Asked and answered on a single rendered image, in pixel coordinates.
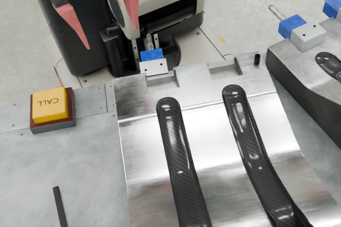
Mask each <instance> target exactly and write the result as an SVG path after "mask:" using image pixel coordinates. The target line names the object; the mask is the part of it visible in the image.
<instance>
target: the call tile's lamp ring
mask: <svg viewBox="0 0 341 227"><path fill-rule="evenodd" d="M65 90H66V91H68V103H69V118H65V119H60V120H55V121H49V122H44V123H39V124H33V123H34V120H33V119H32V95H30V129H31V128H36V127H41V126H47V125H52V124H57V123H62V122H67V121H72V120H73V107H72V89H71V87H69V88H65Z"/></svg>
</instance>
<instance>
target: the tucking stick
mask: <svg viewBox="0 0 341 227"><path fill-rule="evenodd" d="M53 193H54V198H55V203H56V208H57V212H58V217H59V222H60V226H61V227H67V223H66V218H65V214H64V209H63V205H62V200H61V196H60V191H59V187H58V186H55V187H53Z"/></svg>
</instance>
